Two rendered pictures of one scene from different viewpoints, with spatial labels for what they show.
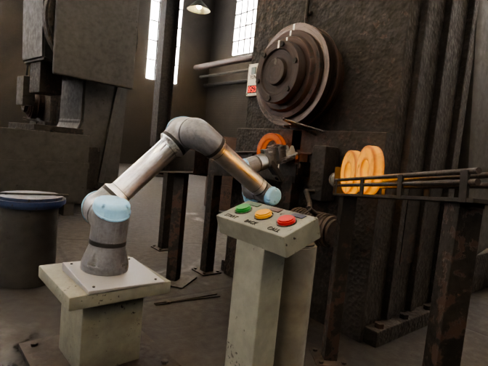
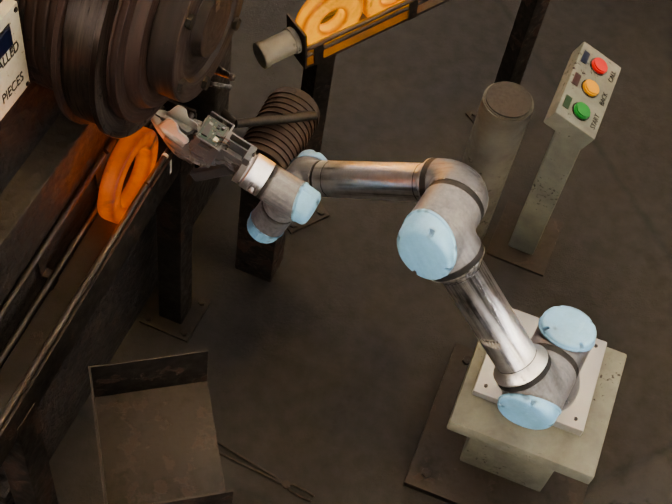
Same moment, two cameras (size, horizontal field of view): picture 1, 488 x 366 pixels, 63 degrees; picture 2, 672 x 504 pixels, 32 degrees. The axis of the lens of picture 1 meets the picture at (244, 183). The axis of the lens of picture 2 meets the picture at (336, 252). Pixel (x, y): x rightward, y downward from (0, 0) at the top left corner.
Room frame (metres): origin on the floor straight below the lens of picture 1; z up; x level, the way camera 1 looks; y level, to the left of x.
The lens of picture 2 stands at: (2.43, 1.14, 2.51)
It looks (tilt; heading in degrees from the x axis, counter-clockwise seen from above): 56 degrees down; 233
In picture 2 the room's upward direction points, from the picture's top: 11 degrees clockwise
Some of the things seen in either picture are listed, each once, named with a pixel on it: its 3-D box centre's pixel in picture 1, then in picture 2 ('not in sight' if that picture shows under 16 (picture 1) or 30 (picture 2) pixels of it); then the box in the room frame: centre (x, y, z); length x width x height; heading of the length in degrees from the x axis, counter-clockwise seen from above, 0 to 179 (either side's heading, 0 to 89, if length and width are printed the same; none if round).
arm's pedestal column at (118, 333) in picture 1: (100, 322); (522, 420); (1.27, 0.43, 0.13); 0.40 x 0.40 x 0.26; 41
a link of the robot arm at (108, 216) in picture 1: (110, 218); (561, 343); (1.28, 0.42, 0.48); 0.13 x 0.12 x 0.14; 33
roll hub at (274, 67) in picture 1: (279, 72); (201, 18); (1.84, -0.11, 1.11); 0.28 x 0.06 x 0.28; 40
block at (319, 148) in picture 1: (324, 173); (200, 77); (1.73, -0.35, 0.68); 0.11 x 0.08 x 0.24; 130
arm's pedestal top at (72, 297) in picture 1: (103, 279); (538, 390); (1.27, 0.43, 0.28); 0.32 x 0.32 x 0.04; 41
